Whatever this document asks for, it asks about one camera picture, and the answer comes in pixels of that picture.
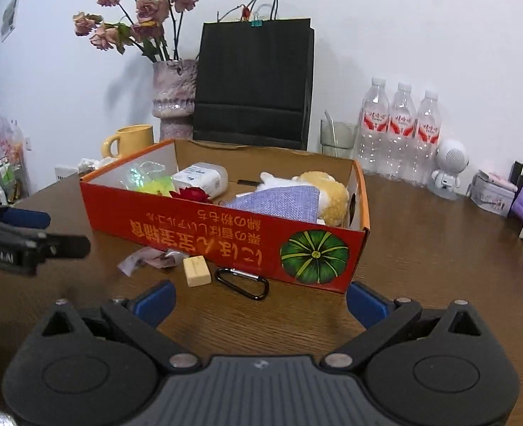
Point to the red fabric rose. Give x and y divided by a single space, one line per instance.
192 194

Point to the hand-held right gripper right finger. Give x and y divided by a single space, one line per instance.
367 300

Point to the beige eraser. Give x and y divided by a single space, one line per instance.
197 271

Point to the small clear plastic bag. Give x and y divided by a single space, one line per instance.
170 261
137 261

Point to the small black box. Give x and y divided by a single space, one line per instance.
521 175

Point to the yellow mug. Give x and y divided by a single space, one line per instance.
135 142

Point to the wall poster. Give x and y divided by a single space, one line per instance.
10 15

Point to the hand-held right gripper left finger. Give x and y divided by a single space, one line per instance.
157 299

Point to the purple fabric pouch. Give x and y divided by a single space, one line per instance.
279 204

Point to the yellow and white plush toy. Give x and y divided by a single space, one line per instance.
330 199

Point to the white labelled box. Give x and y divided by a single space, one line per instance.
66 174

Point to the white robot figure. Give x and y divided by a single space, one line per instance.
450 159

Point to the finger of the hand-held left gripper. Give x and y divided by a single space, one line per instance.
26 218
66 246

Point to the red cardboard box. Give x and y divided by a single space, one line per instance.
226 242

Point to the black carabiner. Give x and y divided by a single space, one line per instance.
262 285

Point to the clear cotton swab box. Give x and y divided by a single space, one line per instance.
199 177

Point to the iridescent plastic wrap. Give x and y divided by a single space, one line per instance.
139 172

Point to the clear water bottle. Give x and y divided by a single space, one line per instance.
428 142
401 137
372 133

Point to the crumpled white tissue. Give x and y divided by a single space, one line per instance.
92 165

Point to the green binder clip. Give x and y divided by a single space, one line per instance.
257 21

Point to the dried pink roses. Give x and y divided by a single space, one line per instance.
148 13

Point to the clear drinking glass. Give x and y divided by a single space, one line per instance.
338 142

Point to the purple ceramic vase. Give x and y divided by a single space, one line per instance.
175 97

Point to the green packet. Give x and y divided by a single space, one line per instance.
157 185

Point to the black paper bag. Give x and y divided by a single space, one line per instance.
252 80

